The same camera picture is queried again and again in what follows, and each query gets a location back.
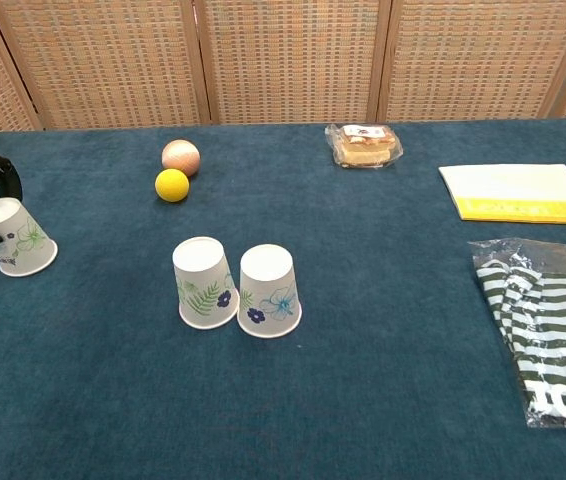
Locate blue carpet mat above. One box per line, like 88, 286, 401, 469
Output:
0, 115, 566, 480

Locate white floral paper cup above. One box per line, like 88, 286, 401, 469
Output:
236, 243, 303, 339
171, 236, 241, 331
0, 196, 59, 278

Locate white yellow booklet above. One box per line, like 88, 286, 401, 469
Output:
437, 163, 566, 226

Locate pink ball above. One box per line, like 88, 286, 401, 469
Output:
161, 139, 201, 178

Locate woven folding screen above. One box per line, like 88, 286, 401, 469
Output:
0, 0, 566, 134

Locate yellow ball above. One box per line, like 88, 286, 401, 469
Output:
154, 168, 191, 204

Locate packaged bread slices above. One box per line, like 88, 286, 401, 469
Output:
324, 123, 404, 170

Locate striped cloth in plastic bag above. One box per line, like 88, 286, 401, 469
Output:
467, 237, 566, 430

